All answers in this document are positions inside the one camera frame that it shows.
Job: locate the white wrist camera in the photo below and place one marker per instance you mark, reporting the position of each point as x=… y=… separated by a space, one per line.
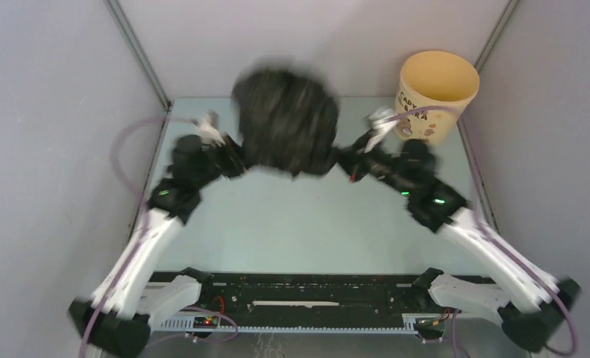
x=207 y=129
x=380 y=123

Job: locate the left aluminium corner post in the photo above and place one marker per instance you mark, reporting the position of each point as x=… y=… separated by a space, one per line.
x=126 y=29

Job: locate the yellow capybara trash bin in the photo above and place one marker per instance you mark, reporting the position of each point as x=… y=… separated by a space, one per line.
x=434 y=78

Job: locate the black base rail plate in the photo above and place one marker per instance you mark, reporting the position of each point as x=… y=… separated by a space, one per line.
x=314 y=300

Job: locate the small circuit board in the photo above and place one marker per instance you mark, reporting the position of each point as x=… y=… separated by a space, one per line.
x=421 y=324
x=205 y=322

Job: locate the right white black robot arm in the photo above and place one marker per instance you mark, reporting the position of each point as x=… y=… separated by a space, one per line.
x=526 y=302

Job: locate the right small circuit board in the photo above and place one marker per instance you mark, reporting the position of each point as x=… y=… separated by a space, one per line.
x=421 y=324

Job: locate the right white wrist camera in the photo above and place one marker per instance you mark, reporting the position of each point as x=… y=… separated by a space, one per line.
x=380 y=123

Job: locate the right aluminium corner post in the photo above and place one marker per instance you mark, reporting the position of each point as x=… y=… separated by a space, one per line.
x=496 y=33

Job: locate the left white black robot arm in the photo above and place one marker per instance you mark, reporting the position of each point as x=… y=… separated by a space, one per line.
x=120 y=315

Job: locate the left small circuit board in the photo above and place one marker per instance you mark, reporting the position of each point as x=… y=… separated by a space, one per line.
x=205 y=322

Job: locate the aluminium corner post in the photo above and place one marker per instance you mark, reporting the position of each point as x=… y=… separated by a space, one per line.
x=126 y=29
x=496 y=33

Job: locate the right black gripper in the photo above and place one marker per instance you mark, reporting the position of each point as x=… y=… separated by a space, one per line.
x=351 y=159

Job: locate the white slotted cable duct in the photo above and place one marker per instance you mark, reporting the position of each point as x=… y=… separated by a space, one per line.
x=189 y=323

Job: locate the black plastic trash bag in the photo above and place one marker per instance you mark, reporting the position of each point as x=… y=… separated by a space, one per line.
x=287 y=119

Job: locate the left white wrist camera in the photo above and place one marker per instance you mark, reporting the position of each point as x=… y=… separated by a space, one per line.
x=207 y=129

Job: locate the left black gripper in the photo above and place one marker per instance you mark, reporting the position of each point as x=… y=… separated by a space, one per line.
x=238 y=161

